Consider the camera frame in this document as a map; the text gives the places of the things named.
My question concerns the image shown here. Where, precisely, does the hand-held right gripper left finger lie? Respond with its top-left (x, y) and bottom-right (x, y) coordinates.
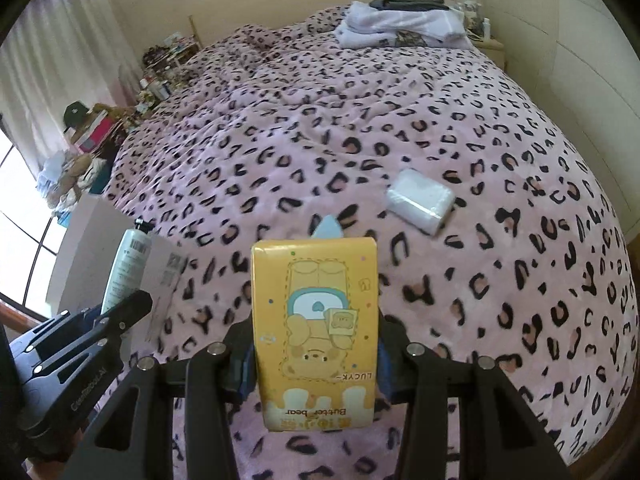
top-left (70, 317), bottom-right (260, 480)

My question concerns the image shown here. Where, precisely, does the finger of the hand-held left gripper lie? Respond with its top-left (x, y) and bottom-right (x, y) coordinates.
top-left (29, 290), bottom-right (154, 392)
top-left (7, 309), bottom-right (103, 361)

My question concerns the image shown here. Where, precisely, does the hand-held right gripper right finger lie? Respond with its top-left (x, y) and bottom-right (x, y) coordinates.
top-left (377, 310), bottom-right (573, 480)

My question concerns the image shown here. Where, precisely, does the pale green pump bottle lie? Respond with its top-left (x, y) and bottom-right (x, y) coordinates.
top-left (100, 219), bottom-right (153, 316)

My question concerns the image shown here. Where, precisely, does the white cardboard box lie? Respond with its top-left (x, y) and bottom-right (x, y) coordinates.
top-left (47, 192), bottom-right (190, 346)

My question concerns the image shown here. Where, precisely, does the yellow tissue packet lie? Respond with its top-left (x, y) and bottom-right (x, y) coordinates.
top-left (250, 237), bottom-right (379, 433)

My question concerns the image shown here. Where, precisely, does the window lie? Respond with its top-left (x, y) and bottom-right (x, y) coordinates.
top-left (0, 130), bottom-right (66, 311)

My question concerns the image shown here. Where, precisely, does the pale blue cloth pile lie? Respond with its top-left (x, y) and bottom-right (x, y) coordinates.
top-left (37, 152), bottom-right (68, 196)

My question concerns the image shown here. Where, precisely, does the clear plastic packet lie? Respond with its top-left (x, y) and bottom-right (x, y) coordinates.
top-left (386, 167), bottom-right (457, 235)

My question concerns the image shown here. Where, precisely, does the brown plush toy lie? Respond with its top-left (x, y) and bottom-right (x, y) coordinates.
top-left (90, 102), bottom-right (131, 126)

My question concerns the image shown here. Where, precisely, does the dark green cap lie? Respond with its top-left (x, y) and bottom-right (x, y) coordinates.
top-left (62, 101), bottom-right (91, 128)

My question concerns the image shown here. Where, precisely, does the cluttered cosmetics shelf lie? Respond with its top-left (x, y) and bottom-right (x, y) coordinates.
top-left (142, 35), bottom-right (198, 76)

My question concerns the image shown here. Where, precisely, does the pink leopard print blanket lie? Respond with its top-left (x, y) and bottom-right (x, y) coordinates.
top-left (100, 5), bottom-right (640, 480)

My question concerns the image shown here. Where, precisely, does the sheer pink curtain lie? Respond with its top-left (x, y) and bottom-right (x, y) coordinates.
top-left (0, 0), bottom-right (146, 161)

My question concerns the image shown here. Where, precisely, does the wooden nightstand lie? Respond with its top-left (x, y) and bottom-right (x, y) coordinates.
top-left (472, 35), bottom-right (507, 68)

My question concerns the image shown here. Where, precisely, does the lavender clothes pile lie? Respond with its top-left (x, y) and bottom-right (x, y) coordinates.
top-left (336, 1), bottom-right (476, 51)

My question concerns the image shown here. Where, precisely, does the dark grey folded garment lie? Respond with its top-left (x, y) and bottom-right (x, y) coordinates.
top-left (369, 0), bottom-right (451, 11)

